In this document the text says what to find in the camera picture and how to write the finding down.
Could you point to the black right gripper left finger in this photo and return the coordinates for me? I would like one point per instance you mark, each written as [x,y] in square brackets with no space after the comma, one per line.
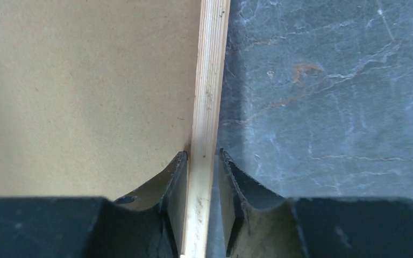
[146,222]

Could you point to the pink wooden picture frame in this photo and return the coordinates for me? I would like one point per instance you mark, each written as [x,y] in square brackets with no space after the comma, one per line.
[212,37]

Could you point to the brown cardboard backing board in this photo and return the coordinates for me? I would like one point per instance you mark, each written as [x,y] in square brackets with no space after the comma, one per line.
[96,97]

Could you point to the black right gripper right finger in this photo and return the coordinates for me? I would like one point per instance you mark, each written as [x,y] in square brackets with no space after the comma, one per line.
[258,222]

